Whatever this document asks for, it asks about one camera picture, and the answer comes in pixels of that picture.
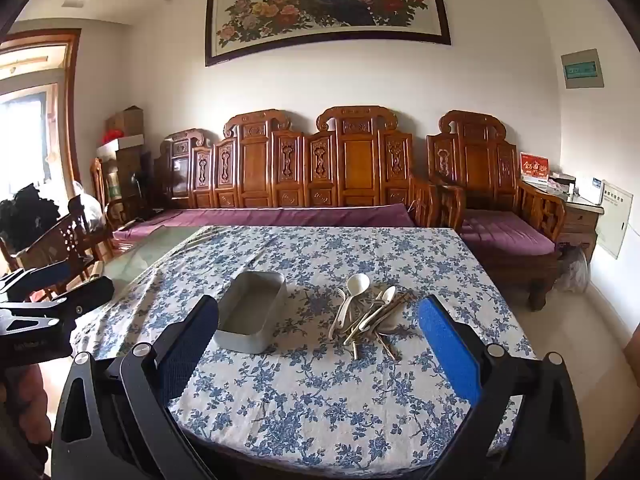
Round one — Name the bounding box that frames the purple armchair cushion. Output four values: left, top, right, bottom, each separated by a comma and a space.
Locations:
460, 209, 557, 257

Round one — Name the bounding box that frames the clear plastic bag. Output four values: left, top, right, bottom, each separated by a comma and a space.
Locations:
554, 245, 589, 294

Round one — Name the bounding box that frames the grey metal box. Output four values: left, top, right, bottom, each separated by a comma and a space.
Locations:
214, 270, 288, 356

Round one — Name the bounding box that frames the copper metal chopstick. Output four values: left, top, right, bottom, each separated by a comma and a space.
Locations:
376, 329, 401, 357

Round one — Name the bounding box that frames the wooden side table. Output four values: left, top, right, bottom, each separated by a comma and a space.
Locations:
520, 180, 601, 262

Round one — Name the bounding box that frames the large white spoon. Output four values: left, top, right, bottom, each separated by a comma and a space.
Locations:
329, 273, 371, 340

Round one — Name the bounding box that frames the carved wooden sofa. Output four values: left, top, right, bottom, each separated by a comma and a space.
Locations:
152, 105, 466, 231

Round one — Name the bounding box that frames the blue floral tablecloth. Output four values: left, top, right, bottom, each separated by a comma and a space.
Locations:
70, 225, 538, 478

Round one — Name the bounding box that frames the white plastic bag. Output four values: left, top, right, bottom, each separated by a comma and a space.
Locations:
74, 180, 104, 227

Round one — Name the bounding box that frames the dark wooden chair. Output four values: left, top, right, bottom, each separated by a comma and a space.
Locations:
0, 194, 110, 302

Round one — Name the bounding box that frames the framed peacock flower painting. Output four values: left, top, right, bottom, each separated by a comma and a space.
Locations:
205, 0, 452, 67

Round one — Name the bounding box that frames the purple sofa cushion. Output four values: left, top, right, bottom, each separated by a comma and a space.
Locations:
112, 203, 417, 242

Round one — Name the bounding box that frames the wooden window frame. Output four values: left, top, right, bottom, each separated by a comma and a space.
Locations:
0, 28, 82, 201

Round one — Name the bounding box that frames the pale wooden chopstick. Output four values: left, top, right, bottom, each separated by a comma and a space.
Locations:
372, 332, 402, 362

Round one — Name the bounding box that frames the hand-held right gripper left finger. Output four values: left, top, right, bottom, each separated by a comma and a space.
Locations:
50, 294, 221, 480

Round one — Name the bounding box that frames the black cloth pile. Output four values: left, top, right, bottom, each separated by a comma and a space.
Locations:
0, 183, 62, 252

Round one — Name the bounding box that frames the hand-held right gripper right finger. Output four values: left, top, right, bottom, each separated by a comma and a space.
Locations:
417, 295, 587, 480

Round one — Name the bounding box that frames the carved wooden armchair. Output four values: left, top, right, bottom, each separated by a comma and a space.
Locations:
426, 110, 568, 311

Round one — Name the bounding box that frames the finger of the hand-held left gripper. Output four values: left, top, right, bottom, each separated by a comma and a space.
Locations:
0, 275, 116, 322
0, 255, 94, 296

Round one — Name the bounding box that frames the small white spoon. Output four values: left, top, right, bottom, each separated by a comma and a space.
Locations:
344, 305, 403, 346
356, 286, 398, 333

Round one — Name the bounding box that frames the brown cardboard box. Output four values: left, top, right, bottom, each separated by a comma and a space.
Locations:
105, 105, 145, 137

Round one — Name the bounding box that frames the red gift box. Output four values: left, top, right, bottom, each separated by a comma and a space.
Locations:
520, 152, 550, 182

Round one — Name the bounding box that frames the person's left hand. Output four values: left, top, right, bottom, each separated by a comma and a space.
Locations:
0, 362, 52, 461

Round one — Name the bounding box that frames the white panel board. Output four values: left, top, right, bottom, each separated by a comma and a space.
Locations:
595, 180, 634, 260

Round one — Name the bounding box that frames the wall electrical box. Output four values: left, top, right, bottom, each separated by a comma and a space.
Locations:
560, 48, 605, 90

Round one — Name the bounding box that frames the white flat box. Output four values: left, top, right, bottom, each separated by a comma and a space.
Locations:
96, 134, 146, 157

